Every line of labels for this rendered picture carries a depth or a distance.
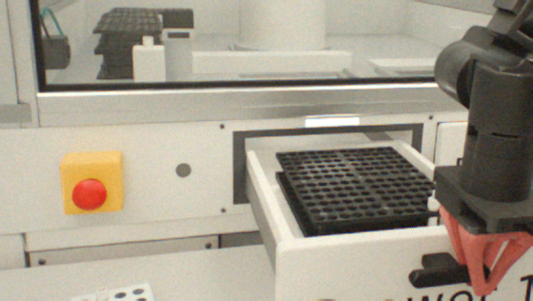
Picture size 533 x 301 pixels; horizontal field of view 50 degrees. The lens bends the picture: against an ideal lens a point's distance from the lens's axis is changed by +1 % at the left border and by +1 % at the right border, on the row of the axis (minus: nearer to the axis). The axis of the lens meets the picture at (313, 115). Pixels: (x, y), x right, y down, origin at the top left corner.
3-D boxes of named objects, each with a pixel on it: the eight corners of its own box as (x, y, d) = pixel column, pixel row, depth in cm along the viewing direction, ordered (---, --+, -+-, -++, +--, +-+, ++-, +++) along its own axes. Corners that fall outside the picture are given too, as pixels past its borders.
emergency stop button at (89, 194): (107, 211, 70) (105, 181, 69) (71, 213, 69) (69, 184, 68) (108, 201, 73) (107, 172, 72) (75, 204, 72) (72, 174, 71)
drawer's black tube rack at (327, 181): (460, 260, 65) (465, 209, 63) (312, 276, 60) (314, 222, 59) (387, 186, 85) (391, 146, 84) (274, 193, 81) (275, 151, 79)
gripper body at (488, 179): (493, 181, 53) (504, 106, 51) (563, 234, 44) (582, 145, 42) (429, 184, 52) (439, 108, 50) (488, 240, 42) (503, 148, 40)
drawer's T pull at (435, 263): (491, 281, 49) (493, 267, 49) (412, 290, 48) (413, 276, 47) (470, 260, 53) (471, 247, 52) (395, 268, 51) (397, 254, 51)
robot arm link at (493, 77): (496, 60, 41) (570, 62, 42) (460, 43, 47) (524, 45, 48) (483, 149, 43) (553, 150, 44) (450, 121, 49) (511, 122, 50)
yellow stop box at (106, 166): (122, 214, 73) (119, 162, 71) (62, 219, 71) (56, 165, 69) (125, 198, 77) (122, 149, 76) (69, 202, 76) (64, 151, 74)
